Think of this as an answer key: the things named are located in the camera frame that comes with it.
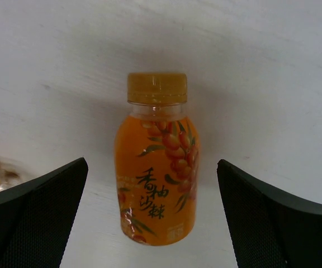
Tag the orange juice bottle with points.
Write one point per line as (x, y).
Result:
(157, 160)

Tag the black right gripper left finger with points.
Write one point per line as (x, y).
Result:
(36, 217)

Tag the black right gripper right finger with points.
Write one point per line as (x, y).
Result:
(269, 227)

